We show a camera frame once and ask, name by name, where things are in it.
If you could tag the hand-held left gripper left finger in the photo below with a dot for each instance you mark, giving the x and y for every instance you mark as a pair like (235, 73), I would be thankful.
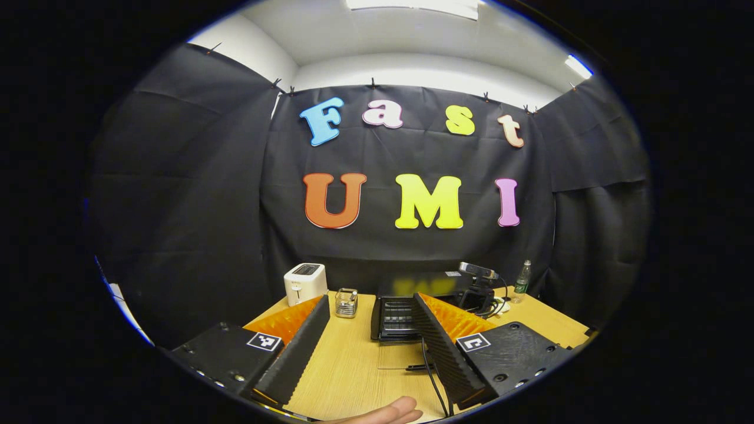
(294, 353)

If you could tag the white toaster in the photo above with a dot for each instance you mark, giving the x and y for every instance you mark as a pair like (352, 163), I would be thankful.
(305, 284)

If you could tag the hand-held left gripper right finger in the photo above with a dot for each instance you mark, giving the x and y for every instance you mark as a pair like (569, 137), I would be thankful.
(447, 359)

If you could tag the clear green-label water bottle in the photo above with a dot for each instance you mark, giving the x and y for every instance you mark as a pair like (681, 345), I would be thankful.
(521, 285)

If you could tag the metal mesh utensil holder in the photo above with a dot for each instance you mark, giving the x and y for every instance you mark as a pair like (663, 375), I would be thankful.
(346, 303)

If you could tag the ceiling light panel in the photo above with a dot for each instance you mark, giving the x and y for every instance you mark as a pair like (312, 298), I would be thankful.
(412, 6)
(579, 66)

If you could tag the black backdrop cloth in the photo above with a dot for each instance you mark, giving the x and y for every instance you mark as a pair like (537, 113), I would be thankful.
(194, 206)

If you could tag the black electric oven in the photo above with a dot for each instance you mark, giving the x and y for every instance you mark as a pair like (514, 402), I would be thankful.
(394, 318)

